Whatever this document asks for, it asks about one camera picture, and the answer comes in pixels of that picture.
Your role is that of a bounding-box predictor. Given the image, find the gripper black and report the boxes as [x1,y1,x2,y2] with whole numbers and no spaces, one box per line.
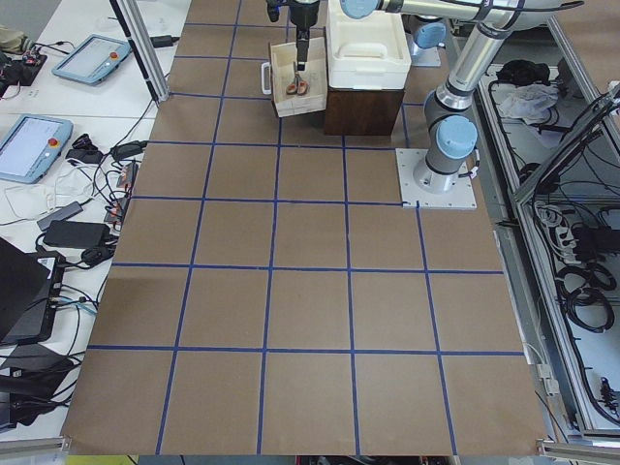
[289,0,319,70]

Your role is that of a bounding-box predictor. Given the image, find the grey orange scissors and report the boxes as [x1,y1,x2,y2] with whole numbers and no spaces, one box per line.
[285,62,309,96]

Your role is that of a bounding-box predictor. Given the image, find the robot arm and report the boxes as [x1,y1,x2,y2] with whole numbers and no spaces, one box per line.
[340,1,583,177]
[402,15,447,49]

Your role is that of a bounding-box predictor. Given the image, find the white plastic tray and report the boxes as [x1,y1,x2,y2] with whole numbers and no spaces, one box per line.
[326,1,411,90]

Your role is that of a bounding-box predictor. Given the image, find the dark wooden cabinet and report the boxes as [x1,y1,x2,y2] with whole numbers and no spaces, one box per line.
[324,87,405,136]

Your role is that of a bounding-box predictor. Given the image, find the far blue teach pendant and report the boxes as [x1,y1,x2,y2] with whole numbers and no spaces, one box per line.
[51,34,132,85]

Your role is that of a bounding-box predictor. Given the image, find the blue teach pendant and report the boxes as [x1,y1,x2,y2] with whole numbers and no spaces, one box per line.
[1,113,74,184]
[51,34,132,85]

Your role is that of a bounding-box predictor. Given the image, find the white crumpled cloth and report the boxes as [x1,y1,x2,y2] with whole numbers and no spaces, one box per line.
[498,84,559,124]

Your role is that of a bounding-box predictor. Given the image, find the near blue teach pendant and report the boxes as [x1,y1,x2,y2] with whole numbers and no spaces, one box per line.
[1,113,74,184]

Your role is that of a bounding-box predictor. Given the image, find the large black power brick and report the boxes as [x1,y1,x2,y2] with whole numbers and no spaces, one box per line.
[43,221,110,249]

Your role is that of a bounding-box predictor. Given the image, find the black laptop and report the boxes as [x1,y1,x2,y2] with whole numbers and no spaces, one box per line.
[1,239,65,346]

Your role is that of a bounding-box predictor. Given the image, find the wooden drawer white handle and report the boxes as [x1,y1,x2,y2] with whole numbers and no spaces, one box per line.
[261,37,327,117]

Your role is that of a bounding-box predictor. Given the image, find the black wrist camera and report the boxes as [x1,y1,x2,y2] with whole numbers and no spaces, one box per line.
[265,0,280,22]

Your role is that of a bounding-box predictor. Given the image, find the aluminium frame post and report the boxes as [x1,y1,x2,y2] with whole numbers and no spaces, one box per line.
[109,0,170,105]

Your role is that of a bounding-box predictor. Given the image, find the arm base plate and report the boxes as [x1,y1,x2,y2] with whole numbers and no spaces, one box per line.
[395,148,477,210]

